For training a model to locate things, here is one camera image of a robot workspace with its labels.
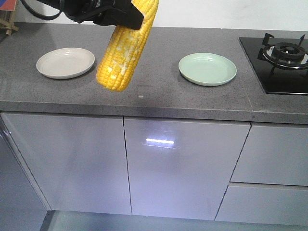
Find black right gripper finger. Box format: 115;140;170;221
93;0;144;30

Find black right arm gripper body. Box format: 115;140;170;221
39;0;123;24

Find wooden folding rack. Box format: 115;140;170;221
0;10;19;36

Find grey lower cabinet door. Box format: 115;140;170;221
2;113;131;215

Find grey cabinet door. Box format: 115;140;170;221
124;118;250;220
2;113;131;215

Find grey middle cabinet door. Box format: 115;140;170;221
124;118;250;220

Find black gas stove top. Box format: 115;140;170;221
239;33;308;95

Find grey upper drawer front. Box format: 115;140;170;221
231;123;308;186

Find grey drawer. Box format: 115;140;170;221
216;182;308;226
231;123;308;186

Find grey lower drawer front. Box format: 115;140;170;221
216;182;308;226

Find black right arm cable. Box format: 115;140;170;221
20;0;65;21

